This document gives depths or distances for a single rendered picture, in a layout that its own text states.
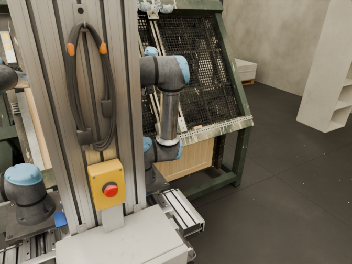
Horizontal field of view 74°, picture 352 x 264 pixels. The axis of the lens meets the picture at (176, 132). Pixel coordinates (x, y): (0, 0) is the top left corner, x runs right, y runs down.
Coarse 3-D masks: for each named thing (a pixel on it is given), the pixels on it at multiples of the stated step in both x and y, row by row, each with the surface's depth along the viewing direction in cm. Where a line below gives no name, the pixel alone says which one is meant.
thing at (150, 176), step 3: (150, 168) 119; (147, 171) 118; (150, 171) 119; (153, 171) 122; (147, 174) 118; (150, 174) 119; (153, 174) 123; (147, 177) 118; (150, 177) 119; (153, 177) 123; (147, 180) 118; (150, 180) 119; (153, 180) 121; (147, 183) 119; (150, 183) 120; (147, 186) 119
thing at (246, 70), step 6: (240, 60) 684; (240, 66) 617; (246, 66) 627; (252, 66) 638; (240, 72) 626; (246, 72) 638; (252, 72) 649; (240, 78) 634; (246, 78) 645; (252, 78) 657; (246, 84) 656
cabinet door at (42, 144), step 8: (24, 88) 156; (32, 96) 158; (32, 104) 157; (32, 112) 156; (32, 120) 155; (40, 128) 157; (40, 136) 156; (40, 144) 155; (48, 160) 156; (48, 168) 155
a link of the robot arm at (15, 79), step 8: (0, 64) 84; (0, 72) 81; (8, 72) 85; (16, 72) 96; (0, 80) 81; (8, 80) 84; (16, 80) 89; (24, 80) 103; (0, 88) 83; (8, 88) 87; (16, 88) 117
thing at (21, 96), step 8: (0, 32) 153; (8, 32) 156; (8, 40) 155; (8, 56) 153; (24, 96) 154; (24, 104) 153; (24, 112) 152; (24, 120) 151; (32, 128) 153; (32, 136) 152; (32, 144) 151; (32, 152) 151; (40, 152) 154; (40, 160) 152; (40, 168) 151
